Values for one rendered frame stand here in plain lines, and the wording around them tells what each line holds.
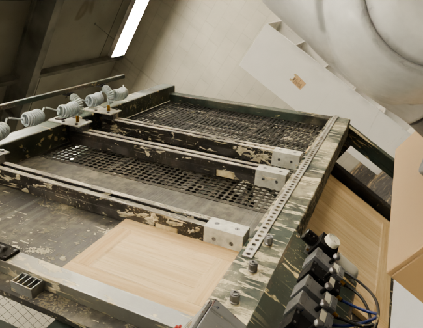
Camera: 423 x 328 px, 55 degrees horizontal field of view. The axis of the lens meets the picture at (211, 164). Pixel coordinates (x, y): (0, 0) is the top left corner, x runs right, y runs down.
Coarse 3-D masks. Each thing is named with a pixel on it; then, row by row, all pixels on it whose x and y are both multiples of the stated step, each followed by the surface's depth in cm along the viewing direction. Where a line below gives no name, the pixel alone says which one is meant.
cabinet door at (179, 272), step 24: (120, 240) 121; (144, 240) 122; (168, 240) 122; (192, 240) 123; (72, 264) 109; (96, 264) 110; (120, 264) 111; (144, 264) 111; (168, 264) 112; (192, 264) 112; (216, 264) 112; (120, 288) 101; (144, 288) 102; (168, 288) 103; (192, 288) 103; (192, 312) 95
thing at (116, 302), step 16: (16, 256) 108; (32, 256) 108; (16, 272) 105; (32, 272) 102; (48, 272) 102; (64, 272) 103; (48, 288) 102; (64, 288) 99; (80, 288) 98; (96, 288) 98; (112, 288) 98; (96, 304) 96; (112, 304) 93; (128, 304) 93; (144, 304) 94; (128, 320) 93; (144, 320) 91; (160, 320) 89; (176, 320) 90
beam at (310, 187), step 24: (336, 120) 242; (312, 144) 200; (336, 144) 201; (312, 168) 172; (312, 192) 150; (264, 216) 132; (288, 216) 133; (288, 240) 120; (240, 264) 108; (264, 264) 108; (216, 288) 98; (240, 288) 99; (264, 288) 99; (240, 312) 91
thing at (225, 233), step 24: (0, 168) 151; (24, 168) 152; (48, 192) 144; (72, 192) 139; (96, 192) 140; (120, 216) 133; (144, 216) 129; (168, 216) 125; (192, 216) 126; (216, 240) 120; (240, 240) 117
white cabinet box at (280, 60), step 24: (264, 48) 464; (288, 48) 453; (264, 72) 474; (288, 72) 462; (312, 72) 451; (336, 72) 496; (288, 96) 472; (312, 96) 460; (336, 96) 449; (360, 96) 438; (360, 120) 447; (384, 120) 437; (384, 144) 445
